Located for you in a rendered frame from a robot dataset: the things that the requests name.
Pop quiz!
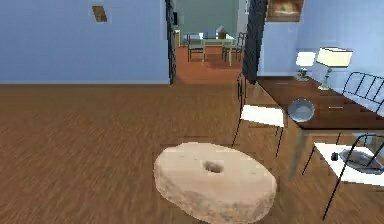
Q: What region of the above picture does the dark dining chair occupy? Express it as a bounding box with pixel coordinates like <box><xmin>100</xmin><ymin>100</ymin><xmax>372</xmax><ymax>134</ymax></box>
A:
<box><xmin>185</xmin><ymin>32</ymin><xmax>205</xmax><ymax>63</ymax></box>
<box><xmin>222</xmin><ymin>31</ymin><xmax>248</xmax><ymax>62</ymax></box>

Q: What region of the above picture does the pale green dining table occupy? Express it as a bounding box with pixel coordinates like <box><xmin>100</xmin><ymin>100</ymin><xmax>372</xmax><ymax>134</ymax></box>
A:
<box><xmin>200</xmin><ymin>37</ymin><xmax>235</xmax><ymax>67</ymax></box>

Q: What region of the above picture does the beige round stone with hole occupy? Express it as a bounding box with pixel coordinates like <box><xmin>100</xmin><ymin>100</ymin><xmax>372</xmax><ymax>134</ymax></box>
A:
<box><xmin>153</xmin><ymin>142</ymin><xmax>278</xmax><ymax>224</ymax></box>

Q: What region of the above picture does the black room door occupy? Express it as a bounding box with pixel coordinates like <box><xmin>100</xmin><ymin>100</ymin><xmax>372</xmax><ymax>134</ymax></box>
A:
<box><xmin>241</xmin><ymin>0</ymin><xmax>269</xmax><ymax>86</ymax></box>

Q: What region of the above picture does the grey metal bowl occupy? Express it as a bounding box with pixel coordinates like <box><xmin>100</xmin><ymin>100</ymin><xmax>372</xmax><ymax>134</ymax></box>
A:
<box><xmin>287</xmin><ymin>97</ymin><xmax>316</xmax><ymax>123</ymax></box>

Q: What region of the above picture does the white shade table lamp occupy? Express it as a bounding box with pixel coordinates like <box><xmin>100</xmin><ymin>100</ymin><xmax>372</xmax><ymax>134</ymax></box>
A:
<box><xmin>294</xmin><ymin>49</ymin><xmax>317</xmax><ymax>82</ymax></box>

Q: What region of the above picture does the dark brown wooden table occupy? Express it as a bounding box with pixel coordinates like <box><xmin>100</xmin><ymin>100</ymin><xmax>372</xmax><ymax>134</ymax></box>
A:
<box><xmin>250</xmin><ymin>76</ymin><xmax>384</xmax><ymax>181</ymax></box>

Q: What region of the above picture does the cream shade table lamp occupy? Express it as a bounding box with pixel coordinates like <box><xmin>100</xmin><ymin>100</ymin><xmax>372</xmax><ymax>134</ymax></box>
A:
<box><xmin>315</xmin><ymin>46</ymin><xmax>354</xmax><ymax>92</ymax></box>

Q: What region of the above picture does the grey metal pan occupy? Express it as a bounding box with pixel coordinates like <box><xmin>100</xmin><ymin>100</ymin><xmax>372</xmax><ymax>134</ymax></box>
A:
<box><xmin>338</xmin><ymin>148</ymin><xmax>384</xmax><ymax>175</ymax></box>

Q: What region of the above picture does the white seat black frame chair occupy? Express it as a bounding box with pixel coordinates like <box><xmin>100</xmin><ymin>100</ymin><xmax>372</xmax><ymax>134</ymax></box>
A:
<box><xmin>301</xmin><ymin>132</ymin><xmax>384</xmax><ymax>221</ymax></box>
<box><xmin>231</xmin><ymin>73</ymin><xmax>287</xmax><ymax>159</ymax></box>

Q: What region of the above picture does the brown framed wall picture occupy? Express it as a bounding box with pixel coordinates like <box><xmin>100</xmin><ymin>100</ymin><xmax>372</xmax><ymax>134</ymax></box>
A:
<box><xmin>265</xmin><ymin>0</ymin><xmax>305</xmax><ymax>23</ymax></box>

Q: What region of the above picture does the black wire frame chair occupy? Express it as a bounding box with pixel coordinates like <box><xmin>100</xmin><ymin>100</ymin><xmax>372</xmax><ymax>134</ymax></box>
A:
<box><xmin>342</xmin><ymin>71</ymin><xmax>384</xmax><ymax>116</ymax></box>

